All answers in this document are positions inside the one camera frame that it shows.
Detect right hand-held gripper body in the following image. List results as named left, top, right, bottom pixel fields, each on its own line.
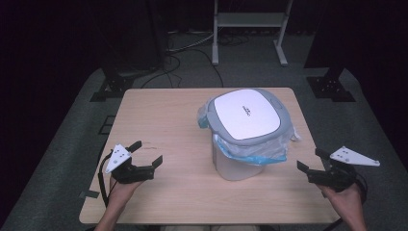
left=306, top=145, right=381, bottom=193

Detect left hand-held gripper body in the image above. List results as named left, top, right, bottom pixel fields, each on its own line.
left=105, top=143, right=156, bottom=185

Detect white trash can grey lid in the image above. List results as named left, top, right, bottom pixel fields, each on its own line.
left=206, top=88, right=293, bottom=182

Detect person's right hand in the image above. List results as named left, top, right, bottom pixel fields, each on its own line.
left=317, top=182, right=368, bottom=223

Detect person's left hand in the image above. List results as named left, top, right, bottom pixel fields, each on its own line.
left=109, top=177, right=142, bottom=207

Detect grey tape strip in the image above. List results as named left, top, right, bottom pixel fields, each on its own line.
left=78, top=190, right=101, bottom=199

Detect clear blue plastic bin liner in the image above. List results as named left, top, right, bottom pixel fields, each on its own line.
left=196, top=101, right=302, bottom=167

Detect black stand base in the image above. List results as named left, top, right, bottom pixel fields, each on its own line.
left=305, top=65, right=357, bottom=103
left=89, top=57, right=135, bottom=103

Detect white metal stand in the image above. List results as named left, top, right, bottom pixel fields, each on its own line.
left=211, top=0, right=294, bottom=67

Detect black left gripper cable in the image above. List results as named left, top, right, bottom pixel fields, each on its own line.
left=97, top=153, right=114, bottom=209

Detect black floor cables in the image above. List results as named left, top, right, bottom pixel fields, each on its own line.
left=140, top=30, right=225, bottom=90

